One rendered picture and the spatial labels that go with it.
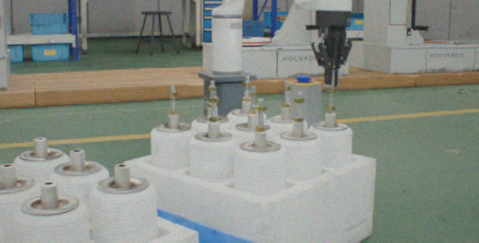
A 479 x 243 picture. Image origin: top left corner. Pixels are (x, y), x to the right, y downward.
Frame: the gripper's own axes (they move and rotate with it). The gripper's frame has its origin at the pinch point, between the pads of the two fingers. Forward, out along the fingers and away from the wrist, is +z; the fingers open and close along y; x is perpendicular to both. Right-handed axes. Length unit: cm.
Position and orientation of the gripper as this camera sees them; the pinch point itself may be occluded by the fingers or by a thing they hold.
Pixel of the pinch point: (331, 78)
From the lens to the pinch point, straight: 119.3
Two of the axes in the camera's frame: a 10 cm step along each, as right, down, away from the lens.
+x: -7.5, -1.3, 6.5
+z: -0.1, 9.8, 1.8
